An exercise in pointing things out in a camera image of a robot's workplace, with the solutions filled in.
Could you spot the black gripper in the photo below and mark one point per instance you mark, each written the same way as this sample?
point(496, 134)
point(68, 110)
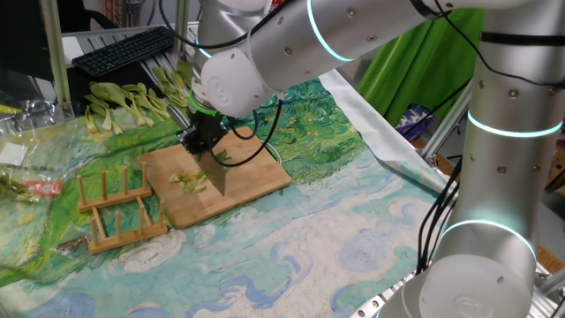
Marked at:
point(209, 130)

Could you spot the steel cleaver knife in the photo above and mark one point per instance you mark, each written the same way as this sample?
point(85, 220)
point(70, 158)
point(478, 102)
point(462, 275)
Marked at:
point(216, 174)

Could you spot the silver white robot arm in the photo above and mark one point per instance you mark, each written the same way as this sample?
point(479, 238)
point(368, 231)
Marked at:
point(331, 31)

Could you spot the green pakchoi stalk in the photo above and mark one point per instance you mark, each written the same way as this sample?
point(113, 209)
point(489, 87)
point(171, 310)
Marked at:
point(223, 156)

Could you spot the bamboo cutting board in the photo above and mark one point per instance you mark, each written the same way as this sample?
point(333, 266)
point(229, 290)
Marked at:
point(251, 181)

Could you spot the wooden peg rack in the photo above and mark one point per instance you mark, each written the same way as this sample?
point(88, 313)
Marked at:
point(110, 199)

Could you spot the black computer keyboard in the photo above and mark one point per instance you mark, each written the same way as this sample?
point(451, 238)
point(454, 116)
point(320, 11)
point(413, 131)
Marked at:
point(123, 50)

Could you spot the pile of bok choy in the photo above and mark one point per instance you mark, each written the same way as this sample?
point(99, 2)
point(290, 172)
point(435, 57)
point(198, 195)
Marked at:
point(77, 88)

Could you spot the painted landscape tablecloth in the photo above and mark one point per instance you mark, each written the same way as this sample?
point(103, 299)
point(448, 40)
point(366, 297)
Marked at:
point(309, 229)

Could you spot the clear plastic bag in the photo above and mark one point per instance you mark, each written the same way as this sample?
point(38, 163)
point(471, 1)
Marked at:
point(44, 146)

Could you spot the red printed label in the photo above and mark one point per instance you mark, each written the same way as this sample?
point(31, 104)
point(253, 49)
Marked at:
point(44, 187)

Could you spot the small bag of screws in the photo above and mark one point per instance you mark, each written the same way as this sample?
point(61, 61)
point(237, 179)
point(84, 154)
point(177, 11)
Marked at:
point(73, 245)

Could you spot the black office chair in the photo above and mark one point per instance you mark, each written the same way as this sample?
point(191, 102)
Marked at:
point(70, 11)

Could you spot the white paper label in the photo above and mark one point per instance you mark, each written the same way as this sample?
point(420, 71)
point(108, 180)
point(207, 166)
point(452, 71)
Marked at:
point(12, 153)

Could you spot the dark green vegetable bunch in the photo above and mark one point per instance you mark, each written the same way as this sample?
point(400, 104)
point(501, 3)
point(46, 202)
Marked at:
point(11, 190)

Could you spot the black monitor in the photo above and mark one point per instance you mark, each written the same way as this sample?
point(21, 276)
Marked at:
point(22, 40)

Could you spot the blue patterned bag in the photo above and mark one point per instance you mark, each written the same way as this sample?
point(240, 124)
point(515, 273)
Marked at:
point(412, 121)

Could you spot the green fabric curtain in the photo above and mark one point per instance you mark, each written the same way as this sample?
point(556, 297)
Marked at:
point(419, 70)

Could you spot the aluminium frame post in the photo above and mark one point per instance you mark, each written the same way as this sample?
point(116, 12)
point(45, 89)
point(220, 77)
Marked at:
point(446, 123)
point(55, 53)
point(552, 282)
point(181, 26)

